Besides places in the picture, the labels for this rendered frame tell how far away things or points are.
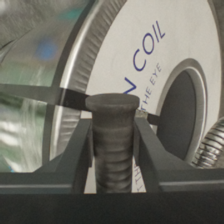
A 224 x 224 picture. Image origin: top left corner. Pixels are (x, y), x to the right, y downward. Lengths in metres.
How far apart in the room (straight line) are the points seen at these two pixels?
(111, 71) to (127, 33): 0.10
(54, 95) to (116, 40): 0.18
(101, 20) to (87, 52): 0.07
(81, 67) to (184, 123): 0.83
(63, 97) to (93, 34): 0.13
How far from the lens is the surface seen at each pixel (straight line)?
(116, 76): 0.37
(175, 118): 1.06
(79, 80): 0.31
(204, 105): 0.99
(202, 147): 0.18
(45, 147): 0.33
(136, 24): 0.44
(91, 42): 0.33
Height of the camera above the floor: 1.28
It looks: 30 degrees down
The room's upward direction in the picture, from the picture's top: 135 degrees counter-clockwise
